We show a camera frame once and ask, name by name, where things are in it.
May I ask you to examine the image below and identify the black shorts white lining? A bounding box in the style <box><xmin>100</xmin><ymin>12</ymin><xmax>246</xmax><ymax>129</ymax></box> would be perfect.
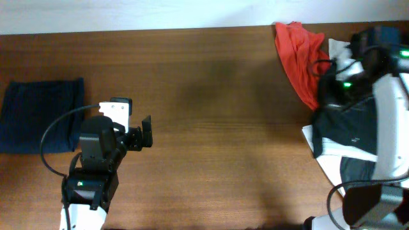
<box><xmin>311</xmin><ymin>98</ymin><xmax>377</xmax><ymax>183</ymax></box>

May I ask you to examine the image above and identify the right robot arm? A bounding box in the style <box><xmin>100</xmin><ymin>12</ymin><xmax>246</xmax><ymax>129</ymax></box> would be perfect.
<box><xmin>302</xmin><ymin>26</ymin><xmax>408</xmax><ymax>229</ymax></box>

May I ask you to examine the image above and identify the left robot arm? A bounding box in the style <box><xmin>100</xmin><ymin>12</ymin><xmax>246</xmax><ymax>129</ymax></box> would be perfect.
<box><xmin>59</xmin><ymin>116</ymin><xmax>153</xmax><ymax>229</ymax></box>

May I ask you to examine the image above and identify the white garment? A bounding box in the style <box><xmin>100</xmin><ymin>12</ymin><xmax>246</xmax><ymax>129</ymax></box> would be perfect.
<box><xmin>301</xmin><ymin>38</ymin><xmax>409</xmax><ymax>196</ymax></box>

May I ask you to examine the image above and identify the orange red garment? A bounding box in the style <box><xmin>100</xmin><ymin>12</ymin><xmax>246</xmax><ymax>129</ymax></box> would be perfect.
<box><xmin>275</xmin><ymin>22</ymin><xmax>330</xmax><ymax>111</ymax></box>

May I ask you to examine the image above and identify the folded navy blue cloth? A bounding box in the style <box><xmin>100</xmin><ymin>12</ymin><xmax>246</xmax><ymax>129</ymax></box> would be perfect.
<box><xmin>1</xmin><ymin>78</ymin><xmax>85</xmax><ymax>154</ymax></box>

